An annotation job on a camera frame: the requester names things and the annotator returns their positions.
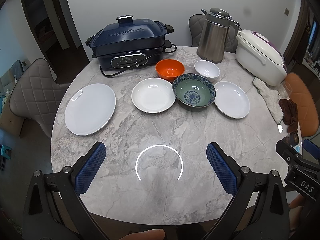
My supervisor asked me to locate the large white plate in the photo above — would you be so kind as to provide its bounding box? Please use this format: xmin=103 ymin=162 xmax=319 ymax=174
xmin=65 ymin=83 xmax=116 ymax=136

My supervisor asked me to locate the small white plate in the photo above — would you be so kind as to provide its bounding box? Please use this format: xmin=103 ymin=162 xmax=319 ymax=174
xmin=214 ymin=81 xmax=250 ymax=119

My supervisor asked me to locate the green blue patterned bowl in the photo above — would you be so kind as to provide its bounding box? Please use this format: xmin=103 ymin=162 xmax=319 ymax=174
xmin=172 ymin=73 xmax=216 ymax=108

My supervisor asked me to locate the deep white plate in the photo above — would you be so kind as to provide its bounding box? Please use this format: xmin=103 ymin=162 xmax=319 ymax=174
xmin=131 ymin=78 xmax=176 ymax=114

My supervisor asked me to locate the small white bowl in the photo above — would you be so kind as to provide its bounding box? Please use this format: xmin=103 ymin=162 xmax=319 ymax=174
xmin=194 ymin=60 xmax=220 ymax=81

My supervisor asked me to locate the orange plastic bowl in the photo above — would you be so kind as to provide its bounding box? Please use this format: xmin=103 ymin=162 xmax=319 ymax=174
xmin=155 ymin=59 xmax=185 ymax=82

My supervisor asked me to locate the brown cloth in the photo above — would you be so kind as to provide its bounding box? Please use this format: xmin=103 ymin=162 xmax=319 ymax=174
xmin=279 ymin=99 xmax=298 ymax=133

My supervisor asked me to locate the orange chair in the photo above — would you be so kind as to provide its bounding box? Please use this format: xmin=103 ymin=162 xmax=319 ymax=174
xmin=285 ymin=73 xmax=319 ymax=137

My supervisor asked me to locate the white dish cloth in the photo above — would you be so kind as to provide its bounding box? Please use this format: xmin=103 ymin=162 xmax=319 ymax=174
xmin=252 ymin=77 xmax=283 ymax=125

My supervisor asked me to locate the grey quilted chair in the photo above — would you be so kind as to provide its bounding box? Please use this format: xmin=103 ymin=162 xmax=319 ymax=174
xmin=9 ymin=59 xmax=70 ymax=138

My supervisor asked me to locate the white rice cooker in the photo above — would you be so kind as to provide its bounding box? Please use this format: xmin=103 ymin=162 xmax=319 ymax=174
xmin=235 ymin=29 xmax=287 ymax=87

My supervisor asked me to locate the stainless steel kettle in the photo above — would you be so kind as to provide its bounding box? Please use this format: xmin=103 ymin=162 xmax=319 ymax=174
xmin=197 ymin=8 xmax=240 ymax=63

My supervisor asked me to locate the navy electric multicooker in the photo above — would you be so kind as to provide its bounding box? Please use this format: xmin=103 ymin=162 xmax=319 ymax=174
xmin=85 ymin=15 xmax=174 ymax=72

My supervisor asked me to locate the black power cable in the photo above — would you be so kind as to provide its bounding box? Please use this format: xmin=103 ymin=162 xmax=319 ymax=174
xmin=100 ymin=45 xmax=178 ymax=78

